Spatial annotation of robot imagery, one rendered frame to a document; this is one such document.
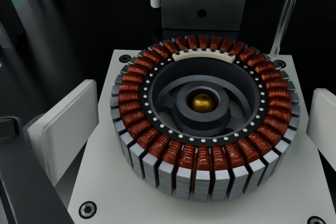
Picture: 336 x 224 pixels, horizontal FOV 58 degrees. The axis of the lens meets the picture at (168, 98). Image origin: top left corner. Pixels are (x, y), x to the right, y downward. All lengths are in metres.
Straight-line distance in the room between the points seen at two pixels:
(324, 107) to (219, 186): 0.07
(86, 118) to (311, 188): 0.14
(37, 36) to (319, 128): 0.26
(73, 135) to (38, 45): 0.17
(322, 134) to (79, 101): 0.13
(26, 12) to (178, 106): 0.23
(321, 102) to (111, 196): 0.13
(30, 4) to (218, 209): 0.29
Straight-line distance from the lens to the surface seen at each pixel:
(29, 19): 0.35
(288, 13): 0.24
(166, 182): 0.16
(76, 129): 0.16
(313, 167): 0.21
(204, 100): 0.19
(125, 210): 0.18
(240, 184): 0.16
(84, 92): 0.17
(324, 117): 0.18
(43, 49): 0.31
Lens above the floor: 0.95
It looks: 50 degrees down
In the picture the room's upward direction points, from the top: 2 degrees counter-clockwise
